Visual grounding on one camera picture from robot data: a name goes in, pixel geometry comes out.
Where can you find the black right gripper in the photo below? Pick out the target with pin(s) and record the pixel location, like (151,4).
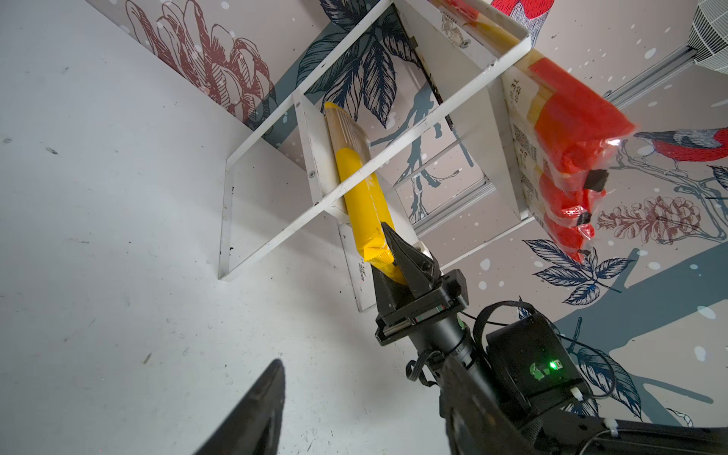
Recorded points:
(427,299)

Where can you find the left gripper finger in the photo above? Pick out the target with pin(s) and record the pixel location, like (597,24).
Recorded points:
(254,425)

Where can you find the yellow spaghetti bag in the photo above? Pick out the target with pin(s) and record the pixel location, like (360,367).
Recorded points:
(365,203)

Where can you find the red spaghetti bag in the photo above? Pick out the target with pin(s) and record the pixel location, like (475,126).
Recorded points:
(565,208)
(575,131)
(571,240)

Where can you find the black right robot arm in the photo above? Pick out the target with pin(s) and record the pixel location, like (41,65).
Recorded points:
(523,388)

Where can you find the white two-tier shelf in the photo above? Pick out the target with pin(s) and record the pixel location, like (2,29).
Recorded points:
(463,69)

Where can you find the white wire mesh basket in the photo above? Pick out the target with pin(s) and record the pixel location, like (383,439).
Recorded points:
(708,35)

